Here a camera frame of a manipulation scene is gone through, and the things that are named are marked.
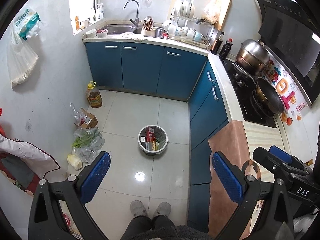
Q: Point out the white red quilted cloth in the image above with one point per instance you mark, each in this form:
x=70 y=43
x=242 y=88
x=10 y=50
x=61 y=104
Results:
x=24 y=164

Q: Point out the brown cardboard box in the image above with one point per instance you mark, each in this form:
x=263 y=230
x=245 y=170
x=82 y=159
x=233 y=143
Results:
x=84 y=119

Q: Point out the dark soy sauce bottle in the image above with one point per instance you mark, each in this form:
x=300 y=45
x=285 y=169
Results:
x=217 y=43

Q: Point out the colourful wall stickers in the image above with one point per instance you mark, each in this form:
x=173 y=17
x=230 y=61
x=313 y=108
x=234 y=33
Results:
x=288 y=91

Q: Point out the white bowl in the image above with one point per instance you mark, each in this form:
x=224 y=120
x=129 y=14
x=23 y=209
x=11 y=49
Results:
x=91 y=33

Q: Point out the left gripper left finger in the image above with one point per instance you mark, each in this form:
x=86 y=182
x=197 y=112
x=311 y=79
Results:
x=46 y=218

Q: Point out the steel pot with lid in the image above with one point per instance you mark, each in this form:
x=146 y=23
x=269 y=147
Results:
x=253 y=56

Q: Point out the bowl with red food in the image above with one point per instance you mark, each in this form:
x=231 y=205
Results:
x=102 y=33

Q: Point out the wooden cutting board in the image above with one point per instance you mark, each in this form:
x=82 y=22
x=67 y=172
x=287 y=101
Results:
x=222 y=11

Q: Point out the right grey slipper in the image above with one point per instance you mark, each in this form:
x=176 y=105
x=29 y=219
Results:
x=164 y=209

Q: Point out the person legs black trousers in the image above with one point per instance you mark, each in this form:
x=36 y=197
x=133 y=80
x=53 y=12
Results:
x=161 y=227

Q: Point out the blue kitchen cabinet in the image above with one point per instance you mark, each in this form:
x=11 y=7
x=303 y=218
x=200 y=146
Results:
x=155 y=85

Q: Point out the green white tissue pack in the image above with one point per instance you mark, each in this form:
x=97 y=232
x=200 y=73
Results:
x=27 y=24

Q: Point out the white hanging plastic bag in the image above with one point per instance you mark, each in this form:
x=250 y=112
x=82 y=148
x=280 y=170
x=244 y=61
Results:
x=21 y=59

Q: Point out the yellow cooking oil jug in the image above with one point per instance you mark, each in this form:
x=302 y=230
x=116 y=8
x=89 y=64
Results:
x=93 y=95

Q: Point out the clear bag of greens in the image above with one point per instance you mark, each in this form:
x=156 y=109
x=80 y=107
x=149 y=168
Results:
x=87 y=144

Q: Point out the white round trash bin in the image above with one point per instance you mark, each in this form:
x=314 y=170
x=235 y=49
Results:
x=153 y=140

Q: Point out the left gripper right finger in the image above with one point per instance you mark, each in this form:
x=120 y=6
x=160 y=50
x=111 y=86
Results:
x=240 y=189

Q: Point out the left grey slipper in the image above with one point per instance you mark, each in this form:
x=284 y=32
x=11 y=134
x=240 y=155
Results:
x=137 y=208

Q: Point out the grey slipper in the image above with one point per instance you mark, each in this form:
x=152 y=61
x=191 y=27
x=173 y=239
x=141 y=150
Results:
x=137 y=208
x=164 y=209

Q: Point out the pink towel on counter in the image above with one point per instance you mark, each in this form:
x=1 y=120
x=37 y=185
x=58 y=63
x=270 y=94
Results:
x=232 y=142

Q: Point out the dish drying rack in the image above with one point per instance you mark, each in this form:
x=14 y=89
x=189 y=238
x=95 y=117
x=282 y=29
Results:
x=183 y=26

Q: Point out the black frying pan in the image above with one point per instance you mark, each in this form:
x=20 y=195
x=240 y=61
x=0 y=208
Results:
x=265 y=99

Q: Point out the steel sink basin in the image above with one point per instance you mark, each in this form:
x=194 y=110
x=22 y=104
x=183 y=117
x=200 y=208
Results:
x=117 y=29

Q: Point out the black gas stove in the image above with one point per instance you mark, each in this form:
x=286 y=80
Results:
x=252 y=109

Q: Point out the white cabbage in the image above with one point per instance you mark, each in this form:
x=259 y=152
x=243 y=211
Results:
x=74 y=161

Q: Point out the white dishcloth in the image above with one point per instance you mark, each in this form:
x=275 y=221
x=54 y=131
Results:
x=132 y=36

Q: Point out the chopstick holder with utensils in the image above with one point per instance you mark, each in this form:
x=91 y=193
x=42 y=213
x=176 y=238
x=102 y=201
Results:
x=148 y=27

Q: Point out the black range hood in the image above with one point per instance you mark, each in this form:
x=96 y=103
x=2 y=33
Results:
x=289 y=34

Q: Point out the clear bottle red label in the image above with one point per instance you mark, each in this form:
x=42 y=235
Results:
x=68 y=220

